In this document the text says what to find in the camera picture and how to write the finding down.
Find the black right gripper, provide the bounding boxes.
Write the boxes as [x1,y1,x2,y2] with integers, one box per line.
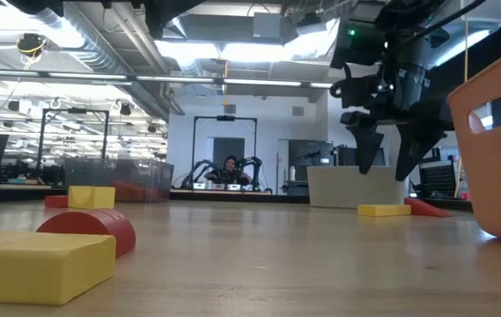
[329,74,453,182]

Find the long thin yellow block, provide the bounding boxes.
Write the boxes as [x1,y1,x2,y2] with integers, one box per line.
[357,203,412,218]

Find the red wedge block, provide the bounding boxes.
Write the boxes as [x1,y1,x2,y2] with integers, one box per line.
[403,196,453,218]

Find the red half-cylinder block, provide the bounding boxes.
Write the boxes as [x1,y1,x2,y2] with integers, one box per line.
[36,209,137,259]

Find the yellow rectangular block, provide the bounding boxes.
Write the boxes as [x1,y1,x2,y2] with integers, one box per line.
[0,231,117,306]
[67,185,116,210]

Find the black monitors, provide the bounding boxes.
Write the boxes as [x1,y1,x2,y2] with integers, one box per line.
[332,144,387,167]

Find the black pegboard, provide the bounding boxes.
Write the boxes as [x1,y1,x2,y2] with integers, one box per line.
[419,151,458,199]

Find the white plastic bin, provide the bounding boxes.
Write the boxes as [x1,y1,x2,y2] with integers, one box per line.
[306,165,409,210]

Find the orange plastic bin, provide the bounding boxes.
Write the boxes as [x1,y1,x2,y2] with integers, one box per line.
[446,39,501,247]

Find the person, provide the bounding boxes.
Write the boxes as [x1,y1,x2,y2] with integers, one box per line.
[203,154,254,186]

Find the background work table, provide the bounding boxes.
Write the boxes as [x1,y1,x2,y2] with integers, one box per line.
[169,188,313,204]

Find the grey door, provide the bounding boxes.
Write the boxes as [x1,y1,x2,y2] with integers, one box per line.
[212,136,246,173]

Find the grey ceiling box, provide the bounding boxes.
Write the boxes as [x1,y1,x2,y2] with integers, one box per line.
[252,11,284,45]

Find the long ceiling light bar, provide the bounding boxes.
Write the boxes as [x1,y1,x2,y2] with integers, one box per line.
[0,67,335,92]

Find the dark grey translucent bin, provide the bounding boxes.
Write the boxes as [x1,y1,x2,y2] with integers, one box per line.
[64,157,175,204]

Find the yellow hanging cable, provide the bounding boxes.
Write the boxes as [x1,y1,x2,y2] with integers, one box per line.
[452,17,472,199]

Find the black gantry frame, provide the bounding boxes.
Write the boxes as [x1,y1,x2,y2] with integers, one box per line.
[40,107,110,175]
[191,115,259,190]

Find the ceiling cable reel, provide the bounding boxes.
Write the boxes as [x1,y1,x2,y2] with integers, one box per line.
[15,33,48,58]

